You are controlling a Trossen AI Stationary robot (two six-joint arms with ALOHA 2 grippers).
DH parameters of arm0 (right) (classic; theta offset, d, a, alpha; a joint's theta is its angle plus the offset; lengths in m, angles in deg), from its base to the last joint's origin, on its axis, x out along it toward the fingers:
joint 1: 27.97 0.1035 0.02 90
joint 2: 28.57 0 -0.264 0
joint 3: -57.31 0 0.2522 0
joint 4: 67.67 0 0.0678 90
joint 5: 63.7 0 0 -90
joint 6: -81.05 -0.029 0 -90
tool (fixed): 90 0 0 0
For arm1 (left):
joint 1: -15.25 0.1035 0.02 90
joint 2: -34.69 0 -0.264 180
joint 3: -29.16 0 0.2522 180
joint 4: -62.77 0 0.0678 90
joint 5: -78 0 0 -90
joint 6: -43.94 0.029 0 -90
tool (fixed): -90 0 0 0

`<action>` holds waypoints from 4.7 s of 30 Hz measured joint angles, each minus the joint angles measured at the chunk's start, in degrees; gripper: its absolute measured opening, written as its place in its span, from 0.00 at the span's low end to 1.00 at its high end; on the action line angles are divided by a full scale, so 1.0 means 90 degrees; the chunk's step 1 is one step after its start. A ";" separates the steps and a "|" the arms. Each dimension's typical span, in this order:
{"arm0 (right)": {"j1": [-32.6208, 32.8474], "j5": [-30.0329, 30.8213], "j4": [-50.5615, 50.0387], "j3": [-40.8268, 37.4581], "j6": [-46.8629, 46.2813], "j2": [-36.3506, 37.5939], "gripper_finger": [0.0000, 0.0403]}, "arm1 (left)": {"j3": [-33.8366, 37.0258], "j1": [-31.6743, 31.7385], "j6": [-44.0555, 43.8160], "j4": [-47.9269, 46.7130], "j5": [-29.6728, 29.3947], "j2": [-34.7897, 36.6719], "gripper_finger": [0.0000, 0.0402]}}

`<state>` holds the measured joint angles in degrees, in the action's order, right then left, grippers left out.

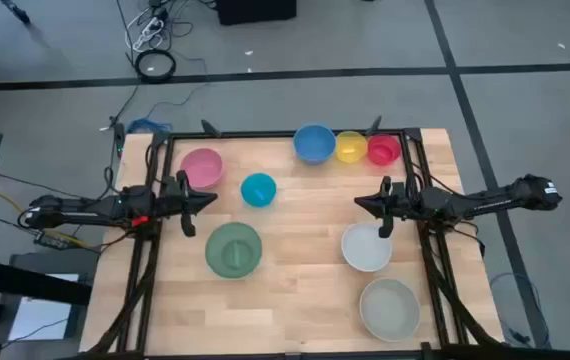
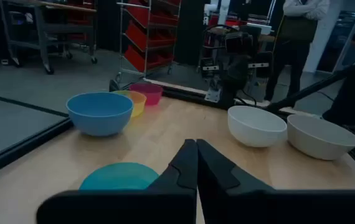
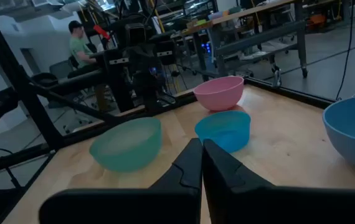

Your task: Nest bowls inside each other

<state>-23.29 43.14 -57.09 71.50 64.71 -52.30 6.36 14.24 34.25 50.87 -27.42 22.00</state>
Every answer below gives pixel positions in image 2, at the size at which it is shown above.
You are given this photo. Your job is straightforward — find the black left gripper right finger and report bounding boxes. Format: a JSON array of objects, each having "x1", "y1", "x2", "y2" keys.
[{"x1": 196, "y1": 138, "x2": 355, "y2": 224}]

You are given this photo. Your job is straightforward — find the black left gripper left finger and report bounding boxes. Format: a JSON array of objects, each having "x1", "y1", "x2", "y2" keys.
[{"x1": 35, "y1": 138, "x2": 199, "y2": 224}]

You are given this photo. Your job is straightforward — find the small teal bowl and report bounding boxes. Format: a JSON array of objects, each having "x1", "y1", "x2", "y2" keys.
[{"x1": 79, "y1": 162, "x2": 160, "y2": 191}]

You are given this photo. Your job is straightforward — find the large blue bowl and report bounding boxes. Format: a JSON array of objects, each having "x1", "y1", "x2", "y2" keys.
[{"x1": 65, "y1": 91, "x2": 134, "y2": 137}]

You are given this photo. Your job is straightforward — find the red bin shelf rack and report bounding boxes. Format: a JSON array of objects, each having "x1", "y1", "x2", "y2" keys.
[{"x1": 116, "y1": 0, "x2": 182, "y2": 82}]

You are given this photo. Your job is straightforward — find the person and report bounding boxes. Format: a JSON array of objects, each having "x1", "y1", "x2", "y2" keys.
[
  {"x1": 263, "y1": 0, "x2": 331, "y2": 103},
  {"x1": 322, "y1": 24, "x2": 355, "y2": 127}
]

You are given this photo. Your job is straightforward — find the black diagonal pole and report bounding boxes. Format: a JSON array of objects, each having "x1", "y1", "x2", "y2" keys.
[{"x1": 266, "y1": 63, "x2": 355, "y2": 113}]

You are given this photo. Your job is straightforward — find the small pinkish red bowl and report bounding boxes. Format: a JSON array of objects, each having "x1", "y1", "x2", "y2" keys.
[{"x1": 129, "y1": 82, "x2": 164, "y2": 106}]

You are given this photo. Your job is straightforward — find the small yellow bowl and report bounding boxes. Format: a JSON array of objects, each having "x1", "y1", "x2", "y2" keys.
[{"x1": 112, "y1": 90, "x2": 148, "y2": 118}]

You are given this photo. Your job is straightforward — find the dark glass panel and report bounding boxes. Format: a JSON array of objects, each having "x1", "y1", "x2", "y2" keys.
[{"x1": 316, "y1": 11, "x2": 355, "y2": 74}]

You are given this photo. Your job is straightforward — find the grey wheeled workbench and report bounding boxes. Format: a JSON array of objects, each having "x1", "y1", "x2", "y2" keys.
[{"x1": 0, "y1": 0, "x2": 99, "y2": 75}]

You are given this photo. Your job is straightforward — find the black pointed frame bracket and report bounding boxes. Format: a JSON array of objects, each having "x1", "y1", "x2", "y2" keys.
[{"x1": 108, "y1": 79, "x2": 121, "y2": 93}]

